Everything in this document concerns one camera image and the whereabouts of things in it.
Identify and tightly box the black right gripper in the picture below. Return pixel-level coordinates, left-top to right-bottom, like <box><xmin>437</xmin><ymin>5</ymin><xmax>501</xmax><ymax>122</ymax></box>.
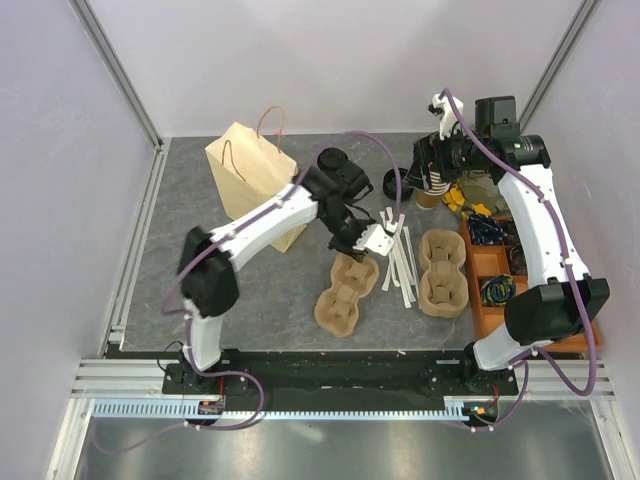
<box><xmin>402</xmin><ymin>121</ymin><xmax>488</xmax><ymax>191</ymax></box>

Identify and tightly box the black plastic cup lid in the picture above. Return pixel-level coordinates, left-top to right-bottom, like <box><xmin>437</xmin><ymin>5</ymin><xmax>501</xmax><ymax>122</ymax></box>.
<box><xmin>317</xmin><ymin>147</ymin><xmax>348</xmax><ymax>173</ymax></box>

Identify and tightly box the cardboard cup carrier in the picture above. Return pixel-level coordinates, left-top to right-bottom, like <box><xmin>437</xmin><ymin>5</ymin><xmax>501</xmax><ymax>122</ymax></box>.
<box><xmin>418</xmin><ymin>229</ymin><xmax>469</xmax><ymax>319</ymax></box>
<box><xmin>314</xmin><ymin>253</ymin><xmax>380</xmax><ymax>338</ymax></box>

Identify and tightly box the brown paper takeout bag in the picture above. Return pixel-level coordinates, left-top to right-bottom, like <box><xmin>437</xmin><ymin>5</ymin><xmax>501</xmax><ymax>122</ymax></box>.
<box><xmin>204</xmin><ymin>104</ymin><xmax>309</xmax><ymax>254</ymax></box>

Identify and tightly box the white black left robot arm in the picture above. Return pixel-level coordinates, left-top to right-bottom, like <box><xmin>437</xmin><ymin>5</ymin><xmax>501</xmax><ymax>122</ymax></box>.
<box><xmin>177</xmin><ymin>166</ymin><xmax>376</xmax><ymax>393</ymax></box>

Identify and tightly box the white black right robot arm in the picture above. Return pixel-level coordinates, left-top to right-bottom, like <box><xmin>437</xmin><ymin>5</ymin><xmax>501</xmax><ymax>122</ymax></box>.
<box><xmin>408</xmin><ymin>89</ymin><xmax>610</xmax><ymax>396</ymax></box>

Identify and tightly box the camouflage fabric cloth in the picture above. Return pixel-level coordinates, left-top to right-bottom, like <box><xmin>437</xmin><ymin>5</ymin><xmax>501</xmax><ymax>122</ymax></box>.
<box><xmin>442</xmin><ymin>171</ymin><xmax>509</xmax><ymax>220</ymax></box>

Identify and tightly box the white wrapped straw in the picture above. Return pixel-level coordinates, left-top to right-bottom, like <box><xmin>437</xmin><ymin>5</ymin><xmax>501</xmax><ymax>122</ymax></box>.
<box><xmin>390</xmin><ymin>214</ymin><xmax>405</xmax><ymax>288</ymax></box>
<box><xmin>399</xmin><ymin>225</ymin><xmax>418</xmax><ymax>309</ymax></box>
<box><xmin>380</xmin><ymin>207</ymin><xmax>416</xmax><ymax>309</ymax></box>
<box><xmin>380</xmin><ymin>207</ymin><xmax>394</xmax><ymax>292</ymax></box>

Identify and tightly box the stack of paper cups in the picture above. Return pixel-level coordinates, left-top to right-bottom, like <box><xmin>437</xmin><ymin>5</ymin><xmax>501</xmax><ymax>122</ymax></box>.
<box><xmin>415</xmin><ymin>172</ymin><xmax>451</xmax><ymax>210</ymax></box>

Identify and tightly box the stack of black lids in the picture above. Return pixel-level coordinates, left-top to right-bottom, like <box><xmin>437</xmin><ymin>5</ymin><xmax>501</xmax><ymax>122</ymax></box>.
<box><xmin>382</xmin><ymin>168</ymin><xmax>413</xmax><ymax>202</ymax></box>

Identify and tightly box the orange compartment tray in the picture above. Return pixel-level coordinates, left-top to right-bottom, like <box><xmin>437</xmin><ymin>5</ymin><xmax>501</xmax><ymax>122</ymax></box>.
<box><xmin>460</xmin><ymin>214</ymin><xmax>588</xmax><ymax>354</ymax></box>

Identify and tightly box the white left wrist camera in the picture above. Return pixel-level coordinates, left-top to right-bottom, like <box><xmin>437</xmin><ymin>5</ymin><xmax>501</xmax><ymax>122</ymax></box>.
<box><xmin>352</xmin><ymin>223</ymin><xmax>398</xmax><ymax>257</ymax></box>

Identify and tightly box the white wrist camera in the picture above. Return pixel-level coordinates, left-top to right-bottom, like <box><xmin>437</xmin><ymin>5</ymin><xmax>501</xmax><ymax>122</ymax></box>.
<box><xmin>428</xmin><ymin>94</ymin><xmax>459</xmax><ymax>141</ymax></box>
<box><xmin>352</xmin><ymin>223</ymin><xmax>398</xmax><ymax>257</ymax></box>

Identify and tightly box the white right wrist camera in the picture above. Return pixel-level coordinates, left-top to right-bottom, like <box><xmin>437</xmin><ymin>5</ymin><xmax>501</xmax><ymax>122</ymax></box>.
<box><xmin>428</xmin><ymin>94</ymin><xmax>459</xmax><ymax>141</ymax></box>

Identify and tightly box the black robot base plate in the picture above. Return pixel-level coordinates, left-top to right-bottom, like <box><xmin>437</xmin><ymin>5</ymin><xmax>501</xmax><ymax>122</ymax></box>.
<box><xmin>162</xmin><ymin>349</ymin><xmax>519</xmax><ymax>397</ymax></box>

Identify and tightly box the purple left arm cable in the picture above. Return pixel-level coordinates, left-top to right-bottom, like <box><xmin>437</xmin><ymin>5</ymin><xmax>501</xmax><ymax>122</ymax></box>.
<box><xmin>92</xmin><ymin>130</ymin><xmax>406</xmax><ymax>454</ymax></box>

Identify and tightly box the white slotted cable duct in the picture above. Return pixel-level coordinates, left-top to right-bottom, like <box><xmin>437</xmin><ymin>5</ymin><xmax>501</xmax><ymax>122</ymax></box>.
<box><xmin>93</xmin><ymin>399</ymin><xmax>471</xmax><ymax>421</ymax></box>

